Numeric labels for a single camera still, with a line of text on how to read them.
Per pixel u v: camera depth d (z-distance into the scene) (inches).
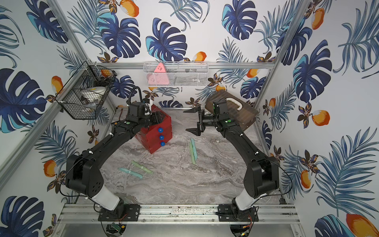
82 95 33.4
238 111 36.2
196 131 29.3
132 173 34.6
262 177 17.3
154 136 35.5
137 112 25.2
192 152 38.3
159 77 35.3
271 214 30.1
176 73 39.7
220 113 24.8
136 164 36.2
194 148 38.8
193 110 28.8
